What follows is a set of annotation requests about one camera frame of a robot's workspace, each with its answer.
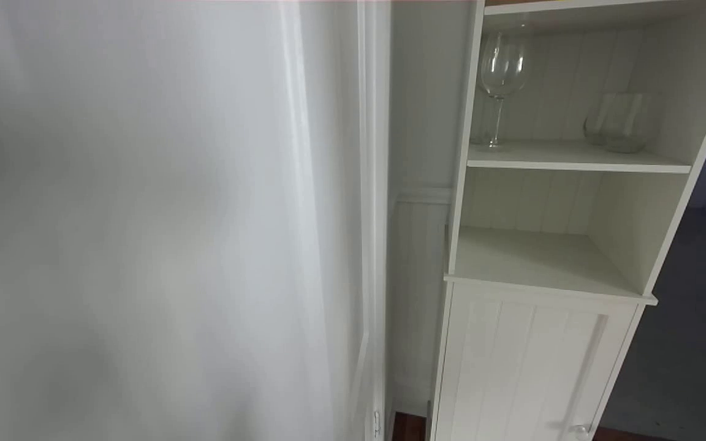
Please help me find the white shelf cabinet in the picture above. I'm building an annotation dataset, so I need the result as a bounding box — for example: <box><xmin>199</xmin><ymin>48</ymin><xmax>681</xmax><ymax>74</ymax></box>
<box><xmin>426</xmin><ymin>0</ymin><xmax>706</xmax><ymax>441</ymax></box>

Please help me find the white sheer curtain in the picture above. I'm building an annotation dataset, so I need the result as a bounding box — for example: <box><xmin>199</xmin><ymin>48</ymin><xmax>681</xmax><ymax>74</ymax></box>
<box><xmin>0</xmin><ymin>0</ymin><xmax>389</xmax><ymax>441</ymax></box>

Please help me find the clear wine glass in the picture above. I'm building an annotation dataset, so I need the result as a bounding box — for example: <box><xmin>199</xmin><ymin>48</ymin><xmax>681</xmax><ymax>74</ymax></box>
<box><xmin>477</xmin><ymin>31</ymin><xmax>529</xmax><ymax>152</ymax></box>

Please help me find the white cabinet door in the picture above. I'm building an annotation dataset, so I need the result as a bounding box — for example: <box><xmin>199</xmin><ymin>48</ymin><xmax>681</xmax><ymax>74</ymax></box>
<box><xmin>431</xmin><ymin>278</ymin><xmax>642</xmax><ymax>441</ymax></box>

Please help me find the white cabinet door handle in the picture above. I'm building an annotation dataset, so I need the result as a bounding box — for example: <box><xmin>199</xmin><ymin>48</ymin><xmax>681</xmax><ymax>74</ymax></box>
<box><xmin>547</xmin><ymin>314</ymin><xmax>610</xmax><ymax>435</ymax></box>

